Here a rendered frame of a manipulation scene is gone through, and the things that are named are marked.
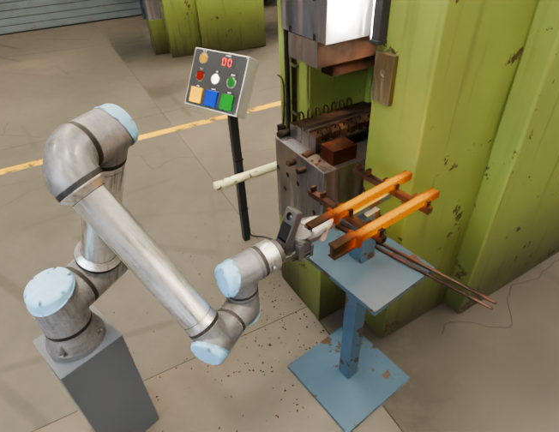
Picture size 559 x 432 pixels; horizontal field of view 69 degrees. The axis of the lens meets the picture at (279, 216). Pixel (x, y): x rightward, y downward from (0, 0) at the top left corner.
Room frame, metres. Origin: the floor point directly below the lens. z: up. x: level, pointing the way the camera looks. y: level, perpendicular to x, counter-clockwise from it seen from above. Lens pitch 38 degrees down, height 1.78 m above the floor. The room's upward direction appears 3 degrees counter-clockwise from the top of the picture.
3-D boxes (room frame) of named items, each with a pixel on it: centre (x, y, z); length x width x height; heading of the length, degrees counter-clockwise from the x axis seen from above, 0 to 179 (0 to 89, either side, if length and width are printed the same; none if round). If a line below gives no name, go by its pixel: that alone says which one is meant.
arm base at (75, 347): (0.88, 0.72, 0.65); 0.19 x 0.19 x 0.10
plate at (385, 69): (1.39, -0.38, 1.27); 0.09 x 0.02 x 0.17; 29
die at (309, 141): (1.70, -0.30, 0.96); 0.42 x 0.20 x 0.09; 119
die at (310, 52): (1.70, -0.30, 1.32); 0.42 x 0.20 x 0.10; 119
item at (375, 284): (1.05, -0.28, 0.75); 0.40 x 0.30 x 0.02; 36
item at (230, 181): (1.86, 0.13, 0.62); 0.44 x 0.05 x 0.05; 119
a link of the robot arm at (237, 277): (0.76, 0.11, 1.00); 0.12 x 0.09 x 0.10; 126
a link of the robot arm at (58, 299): (0.89, 0.71, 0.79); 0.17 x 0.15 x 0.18; 153
